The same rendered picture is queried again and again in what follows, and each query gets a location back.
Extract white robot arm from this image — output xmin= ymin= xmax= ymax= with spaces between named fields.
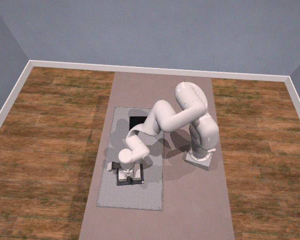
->
xmin=107 ymin=82 xmax=219 ymax=173

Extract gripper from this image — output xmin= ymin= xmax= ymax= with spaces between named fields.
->
xmin=124 ymin=168 xmax=134 ymax=185

